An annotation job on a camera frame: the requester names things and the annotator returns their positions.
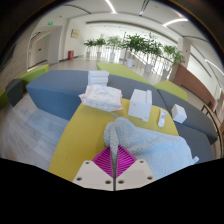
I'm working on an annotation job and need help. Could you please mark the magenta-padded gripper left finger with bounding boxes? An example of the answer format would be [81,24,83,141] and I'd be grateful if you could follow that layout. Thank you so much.
[72,146,116,192]

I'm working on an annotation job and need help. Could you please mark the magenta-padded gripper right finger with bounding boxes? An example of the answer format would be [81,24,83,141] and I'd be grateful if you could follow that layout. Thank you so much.
[114,145,157,192]

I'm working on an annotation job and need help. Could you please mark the light blue towel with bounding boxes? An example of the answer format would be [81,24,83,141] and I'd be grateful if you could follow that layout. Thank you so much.
[103,116,200,181]

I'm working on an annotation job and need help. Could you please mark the small white tube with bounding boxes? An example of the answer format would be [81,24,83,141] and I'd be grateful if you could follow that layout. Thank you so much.
[157,108,168,128]

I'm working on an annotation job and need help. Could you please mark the white tissue box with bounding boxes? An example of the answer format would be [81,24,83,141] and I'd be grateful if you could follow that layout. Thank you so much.
[127,88,153,123]

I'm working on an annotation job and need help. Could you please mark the small white cube box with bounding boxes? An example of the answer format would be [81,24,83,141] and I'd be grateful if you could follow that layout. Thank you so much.
[170,103,188,125]

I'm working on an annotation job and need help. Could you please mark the white pink wipes pack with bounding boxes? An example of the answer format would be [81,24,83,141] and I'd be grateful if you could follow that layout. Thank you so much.
[78,83,124,113]

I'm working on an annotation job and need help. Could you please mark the green upholstered bench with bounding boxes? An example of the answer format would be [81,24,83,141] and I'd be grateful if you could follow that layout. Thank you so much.
[96,62,153,86]
[0,63,50,108]
[153,79,190,103]

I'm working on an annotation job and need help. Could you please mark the wooden black-framed table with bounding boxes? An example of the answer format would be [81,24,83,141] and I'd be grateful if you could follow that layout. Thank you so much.
[201,103,224,158]

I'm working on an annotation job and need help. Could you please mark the stack of white boxes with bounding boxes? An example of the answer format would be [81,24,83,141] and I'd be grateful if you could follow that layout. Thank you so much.
[87,70,110,87]

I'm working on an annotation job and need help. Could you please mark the brown wooden counter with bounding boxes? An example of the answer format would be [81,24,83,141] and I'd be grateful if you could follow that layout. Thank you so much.
[172,64,218,108]

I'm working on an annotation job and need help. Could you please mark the dark grey cube ottoman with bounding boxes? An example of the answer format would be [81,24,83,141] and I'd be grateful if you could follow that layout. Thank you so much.
[5,78,25,107]

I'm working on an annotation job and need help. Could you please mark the row of potted plants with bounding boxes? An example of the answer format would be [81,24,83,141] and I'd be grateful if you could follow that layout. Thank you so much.
[83,32,186,79]

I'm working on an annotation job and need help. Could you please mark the ceiling light strips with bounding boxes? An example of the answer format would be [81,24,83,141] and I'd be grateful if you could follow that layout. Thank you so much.
[104,0,224,77]

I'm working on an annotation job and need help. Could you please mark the yellow wall picture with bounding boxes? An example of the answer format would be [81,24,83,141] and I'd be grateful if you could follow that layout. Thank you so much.
[70,28,81,40]

